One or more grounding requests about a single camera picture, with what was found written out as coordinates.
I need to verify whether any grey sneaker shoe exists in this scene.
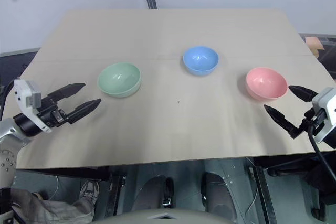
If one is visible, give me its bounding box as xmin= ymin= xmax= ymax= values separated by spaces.
xmin=79 ymin=179 xmax=100 ymax=205

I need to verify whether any grey robot torso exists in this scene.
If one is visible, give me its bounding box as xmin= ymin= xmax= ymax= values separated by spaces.
xmin=91 ymin=206 xmax=244 ymax=224

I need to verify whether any pink plastic bowl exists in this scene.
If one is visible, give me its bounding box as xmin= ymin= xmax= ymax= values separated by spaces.
xmin=246 ymin=67 xmax=288 ymax=102

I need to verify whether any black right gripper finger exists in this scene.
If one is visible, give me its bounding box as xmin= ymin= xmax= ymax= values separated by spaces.
xmin=264 ymin=104 xmax=301 ymax=140
xmin=288 ymin=85 xmax=319 ymax=102

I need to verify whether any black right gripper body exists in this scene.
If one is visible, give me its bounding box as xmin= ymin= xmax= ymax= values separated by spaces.
xmin=295 ymin=108 xmax=327 ymax=139

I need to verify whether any dark grey rounded shape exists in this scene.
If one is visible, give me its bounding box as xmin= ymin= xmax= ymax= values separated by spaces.
xmin=200 ymin=172 xmax=238 ymax=221

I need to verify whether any green plastic bowl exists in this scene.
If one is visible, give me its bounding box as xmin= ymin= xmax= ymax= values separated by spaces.
xmin=97 ymin=62 xmax=142 ymax=99

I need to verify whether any thin white floor cable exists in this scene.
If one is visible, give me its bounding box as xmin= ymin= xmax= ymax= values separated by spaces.
xmin=50 ymin=175 xmax=60 ymax=201
xmin=245 ymin=194 xmax=257 ymax=216

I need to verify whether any grey trousered person leg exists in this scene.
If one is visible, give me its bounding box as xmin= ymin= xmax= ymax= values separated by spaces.
xmin=10 ymin=187 xmax=96 ymax=224

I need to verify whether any blue plastic bowl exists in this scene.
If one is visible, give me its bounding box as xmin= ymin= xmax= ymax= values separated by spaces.
xmin=182 ymin=46 xmax=220 ymax=77

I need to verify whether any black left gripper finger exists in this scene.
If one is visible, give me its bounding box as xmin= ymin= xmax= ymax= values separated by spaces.
xmin=48 ymin=83 xmax=86 ymax=104
xmin=66 ymin=99 xmax=102 ymax=125

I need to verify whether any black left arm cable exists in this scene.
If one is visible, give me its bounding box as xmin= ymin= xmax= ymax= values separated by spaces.
xmin=0 ymin=79 xmax=15 ymax=120

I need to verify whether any brown cardboard piece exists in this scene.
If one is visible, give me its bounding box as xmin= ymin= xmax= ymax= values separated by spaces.
xmin=305 ymin=36 xmax=327 ymax=57

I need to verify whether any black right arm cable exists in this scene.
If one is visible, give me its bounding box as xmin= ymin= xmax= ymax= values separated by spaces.
xmin=307 ymin=125 xmax=336 ymax=183

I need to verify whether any black table leg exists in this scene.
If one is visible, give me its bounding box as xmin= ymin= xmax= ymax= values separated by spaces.
xmin=246 ymin=157 xmax=278 ymax=224
xmin=107 ymin=166 xmax=128 ymax=217

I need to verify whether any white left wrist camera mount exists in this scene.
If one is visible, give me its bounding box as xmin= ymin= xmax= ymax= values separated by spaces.
xmin=13 ymin=78 xmax=52 ymax=133

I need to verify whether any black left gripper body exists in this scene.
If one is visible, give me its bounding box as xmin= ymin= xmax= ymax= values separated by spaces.
xmin=36 ymin=97 xmax=72 ymax=129

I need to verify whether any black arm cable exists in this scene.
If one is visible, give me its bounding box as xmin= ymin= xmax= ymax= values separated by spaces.
xmin=307 ymin=125 xmax=336 ymax=183
xmin=0 ymin=79 xmax=15 ymax=120

